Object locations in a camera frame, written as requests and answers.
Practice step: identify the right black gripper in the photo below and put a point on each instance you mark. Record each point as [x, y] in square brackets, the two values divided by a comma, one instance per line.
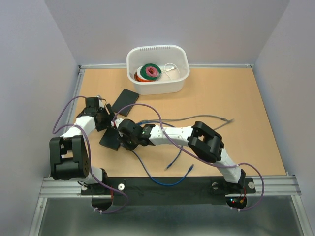
[129, 147]

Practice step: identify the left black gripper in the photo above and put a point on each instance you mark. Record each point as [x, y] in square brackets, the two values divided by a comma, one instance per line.
[110, 117]

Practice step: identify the black network switch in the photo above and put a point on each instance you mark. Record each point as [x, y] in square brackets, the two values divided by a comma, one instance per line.
[126, 97]
[110, 139]

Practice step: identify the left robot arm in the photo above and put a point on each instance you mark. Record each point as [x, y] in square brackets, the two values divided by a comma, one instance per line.
[70, 153]

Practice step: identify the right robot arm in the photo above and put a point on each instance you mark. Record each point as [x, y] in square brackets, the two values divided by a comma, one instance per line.
[206, 144]

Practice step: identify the white plastic bin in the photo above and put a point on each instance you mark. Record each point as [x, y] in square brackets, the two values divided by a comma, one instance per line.
[171, 60]

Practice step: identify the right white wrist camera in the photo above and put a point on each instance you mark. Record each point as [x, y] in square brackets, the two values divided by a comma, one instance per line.
[116, 123]

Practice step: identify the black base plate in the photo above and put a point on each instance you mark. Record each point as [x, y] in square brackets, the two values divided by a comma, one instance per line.
[143, 191]

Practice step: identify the aluminium table frame rail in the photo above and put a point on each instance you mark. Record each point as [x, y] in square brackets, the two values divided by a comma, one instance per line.
[70, 153]

